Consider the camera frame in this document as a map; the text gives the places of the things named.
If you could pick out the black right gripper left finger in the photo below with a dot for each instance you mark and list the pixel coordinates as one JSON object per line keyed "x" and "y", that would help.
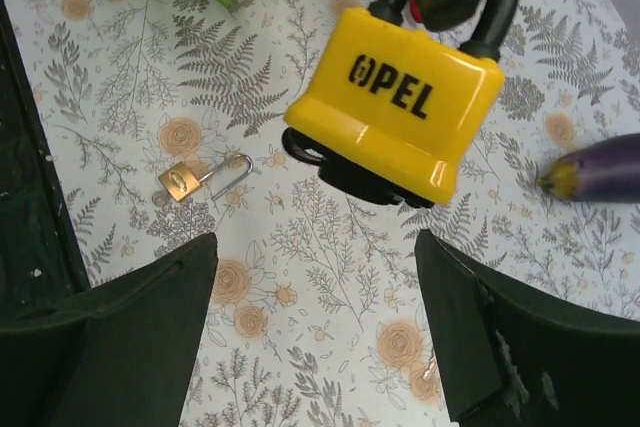
{"x": 120, "y": 354}

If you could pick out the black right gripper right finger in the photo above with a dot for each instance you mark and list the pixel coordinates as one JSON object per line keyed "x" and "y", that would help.
{"x": 512, "y": 355}

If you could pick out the yellow padlock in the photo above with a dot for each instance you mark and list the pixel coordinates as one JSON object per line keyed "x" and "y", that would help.
{"x": 392, "y": 107}

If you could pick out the small brass padlock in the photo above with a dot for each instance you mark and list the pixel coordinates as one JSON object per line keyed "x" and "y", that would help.
{"x": 179, "y": 181}

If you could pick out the purple eggplant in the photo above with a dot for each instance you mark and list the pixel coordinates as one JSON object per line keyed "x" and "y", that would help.
{"x": 607, "y": 171}

